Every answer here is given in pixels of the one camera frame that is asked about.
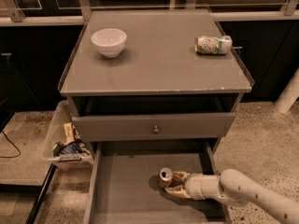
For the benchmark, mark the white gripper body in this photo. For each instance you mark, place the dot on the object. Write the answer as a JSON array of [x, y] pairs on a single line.
[[194, 186]]

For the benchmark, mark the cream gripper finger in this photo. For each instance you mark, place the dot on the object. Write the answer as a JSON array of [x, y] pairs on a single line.
[[178, 191], [181, 176]]

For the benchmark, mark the orange soda can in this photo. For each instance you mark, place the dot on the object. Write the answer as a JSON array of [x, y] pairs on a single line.
[[165, 177]]

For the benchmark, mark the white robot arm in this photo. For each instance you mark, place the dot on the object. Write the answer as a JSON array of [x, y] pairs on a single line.
[[259, 164]]

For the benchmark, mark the brass drawer knob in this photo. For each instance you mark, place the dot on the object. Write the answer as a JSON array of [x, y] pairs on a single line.
[[156, 130]]

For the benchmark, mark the open grey middle drawer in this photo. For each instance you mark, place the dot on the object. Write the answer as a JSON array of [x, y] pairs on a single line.
[[124, 184]]

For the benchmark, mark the grey drawer cabinet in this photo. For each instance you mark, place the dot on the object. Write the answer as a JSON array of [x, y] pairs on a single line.
[[158, 72]]

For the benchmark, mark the grey top drawer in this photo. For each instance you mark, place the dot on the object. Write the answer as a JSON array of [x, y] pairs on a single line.
[[139, 127]]

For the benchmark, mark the crushed green white can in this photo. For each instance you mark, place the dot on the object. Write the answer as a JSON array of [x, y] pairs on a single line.
[[213, 45]]

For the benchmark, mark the brown snack packet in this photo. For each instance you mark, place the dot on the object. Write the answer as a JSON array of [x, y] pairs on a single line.
[[71, 133]]

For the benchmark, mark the clear plastic bin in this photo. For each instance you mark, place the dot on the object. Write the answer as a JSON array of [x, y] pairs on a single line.
[[56, 134]]

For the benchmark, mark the dark blue snack bag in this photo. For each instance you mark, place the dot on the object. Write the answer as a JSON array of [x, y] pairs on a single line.
[[71, 148]]

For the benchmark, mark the white ceramic bowl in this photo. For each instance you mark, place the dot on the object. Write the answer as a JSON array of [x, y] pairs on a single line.
[[109, 42]]

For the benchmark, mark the metal window railing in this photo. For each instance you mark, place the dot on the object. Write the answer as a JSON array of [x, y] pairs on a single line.
[[78, 11]]

